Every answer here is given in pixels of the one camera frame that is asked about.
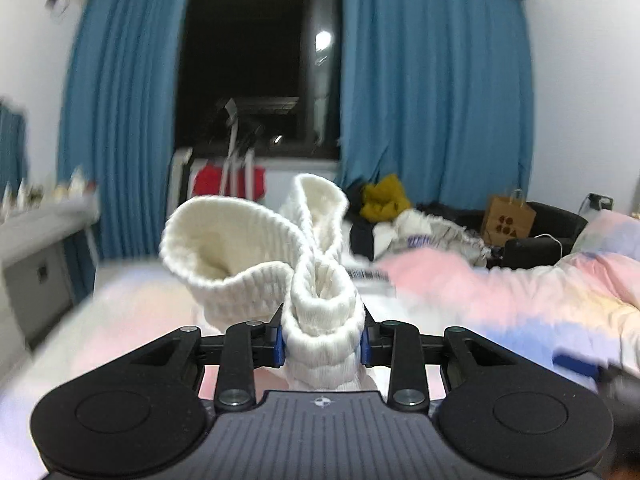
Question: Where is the pastel rainbow duvet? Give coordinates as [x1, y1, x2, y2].
[1, 211, 639, 479]

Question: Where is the mustard yellow garment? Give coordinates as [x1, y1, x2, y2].
[359, 174, 411, 223]

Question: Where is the black armchair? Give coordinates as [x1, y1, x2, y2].
[416, 202, 588, 270]

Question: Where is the brown paper shopping bag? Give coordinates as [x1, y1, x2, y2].
[480, 188, 536, 247]

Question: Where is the blue curtain panel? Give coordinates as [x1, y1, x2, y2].
[338, 0, 534, 209]
[55, 0, 198, 262]

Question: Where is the white clothes rack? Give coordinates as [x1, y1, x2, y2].
[166, 98, 264, 214]

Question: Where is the blue curtain right panel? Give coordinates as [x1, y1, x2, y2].
[338, 0, 534, 209]

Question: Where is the white knit sweater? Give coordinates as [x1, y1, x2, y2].
[160, 174, 368, 391]

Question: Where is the pile of clothes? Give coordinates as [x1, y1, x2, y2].
[345, 182, 490, 268]

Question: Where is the blue curtain left panel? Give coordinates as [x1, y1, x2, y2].
[55, 0, 198, 262]

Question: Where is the wall power socket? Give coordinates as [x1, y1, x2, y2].
[588, 193, 613, 211]

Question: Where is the dark window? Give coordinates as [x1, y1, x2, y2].
[174, 0, 343, 159]

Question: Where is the white desk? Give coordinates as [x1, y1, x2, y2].
[1, 193, 100, 350]

